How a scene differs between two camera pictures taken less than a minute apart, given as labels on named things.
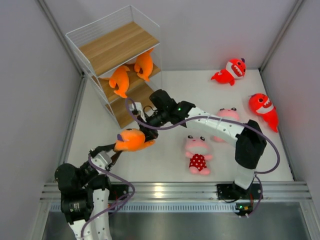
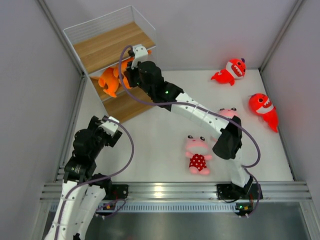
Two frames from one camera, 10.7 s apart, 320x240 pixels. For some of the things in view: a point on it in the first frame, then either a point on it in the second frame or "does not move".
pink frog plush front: [198, 148] does not move
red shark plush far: [235, 68] does not move
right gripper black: [150, 134] -> [129, 73]
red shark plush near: [261, 104] does not move
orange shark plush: [120, 78] -> [111, 79]
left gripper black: [100, 148] -> [94, 125]
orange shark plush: [132, 140] -> [119, 70]
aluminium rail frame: [194, 197] does not move
